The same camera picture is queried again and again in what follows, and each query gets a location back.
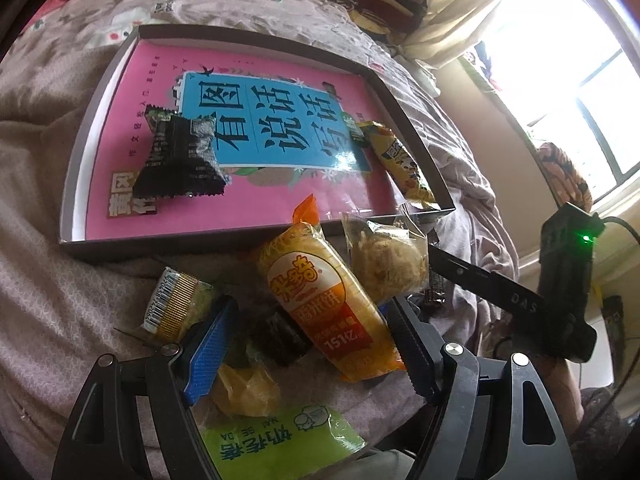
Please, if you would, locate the window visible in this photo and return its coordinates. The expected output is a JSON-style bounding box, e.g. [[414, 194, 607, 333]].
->
[[470, 0, 640, 186]]

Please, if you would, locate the clear meat floss pastry packet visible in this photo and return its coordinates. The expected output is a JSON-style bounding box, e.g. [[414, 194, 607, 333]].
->
[[342, 210, 431, 306]]

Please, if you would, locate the orange rice cake packet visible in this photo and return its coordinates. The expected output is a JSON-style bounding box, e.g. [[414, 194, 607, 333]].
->
[[257, 194, 407, 383]]

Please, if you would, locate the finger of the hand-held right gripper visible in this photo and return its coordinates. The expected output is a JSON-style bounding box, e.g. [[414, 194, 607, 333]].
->
[[427, 242, 548, 322]]

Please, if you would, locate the yellow cartoon snack packet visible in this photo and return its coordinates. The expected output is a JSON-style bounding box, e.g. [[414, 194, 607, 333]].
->
[[342, 112, 438, 208]]

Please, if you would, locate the printed grey quilt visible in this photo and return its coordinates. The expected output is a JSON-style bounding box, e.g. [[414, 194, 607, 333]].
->
[[0, 0, 521, 480]]

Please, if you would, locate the black cable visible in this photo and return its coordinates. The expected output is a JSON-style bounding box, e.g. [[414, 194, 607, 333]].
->
[[600, 216, 640, 241]]

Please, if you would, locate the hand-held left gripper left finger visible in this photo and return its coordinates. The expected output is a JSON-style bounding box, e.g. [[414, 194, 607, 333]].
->
[[52, 296, 240, 480]]

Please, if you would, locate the black snack packet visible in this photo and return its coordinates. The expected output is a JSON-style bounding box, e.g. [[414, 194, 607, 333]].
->
[[132, 105, 226, 201]]

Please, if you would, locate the small green barcode snack packet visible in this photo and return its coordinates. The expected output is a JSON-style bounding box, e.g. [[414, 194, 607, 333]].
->
[[112, 267, 218, 348]]

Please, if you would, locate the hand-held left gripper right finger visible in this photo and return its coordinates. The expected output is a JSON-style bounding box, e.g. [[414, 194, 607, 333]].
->
[[387, 296, 578, 480]]

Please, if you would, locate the person's right forearm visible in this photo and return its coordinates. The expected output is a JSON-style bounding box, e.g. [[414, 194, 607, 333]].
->
[[547, 357, 633, 480]]

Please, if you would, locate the pink book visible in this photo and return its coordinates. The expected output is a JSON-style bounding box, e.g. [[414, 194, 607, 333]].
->
[[82, 40, 441, 241]]

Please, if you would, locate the grey cardboard tray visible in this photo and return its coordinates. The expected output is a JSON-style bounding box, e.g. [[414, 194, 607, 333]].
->
[[59, 24, 457, 263]]

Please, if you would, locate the cream curtain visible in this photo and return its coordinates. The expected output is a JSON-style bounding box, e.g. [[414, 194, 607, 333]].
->
[[405, 0, 531, 68]]

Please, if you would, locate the orange patterned cushion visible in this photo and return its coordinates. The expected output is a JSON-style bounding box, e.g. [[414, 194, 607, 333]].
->
[[532, 142, 593, 213]]

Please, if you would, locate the small dark snack packet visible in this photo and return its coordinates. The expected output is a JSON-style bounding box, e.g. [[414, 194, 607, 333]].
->
[[247, 310, 311, 367]]

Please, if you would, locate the yellow crumpled snack wrapper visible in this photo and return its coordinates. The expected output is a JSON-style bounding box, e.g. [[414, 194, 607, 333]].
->
[[210, 362, 282, 418]]

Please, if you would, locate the small brown snack packet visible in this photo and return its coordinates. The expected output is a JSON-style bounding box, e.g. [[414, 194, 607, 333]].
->
[[424, 272, 447, 307]]

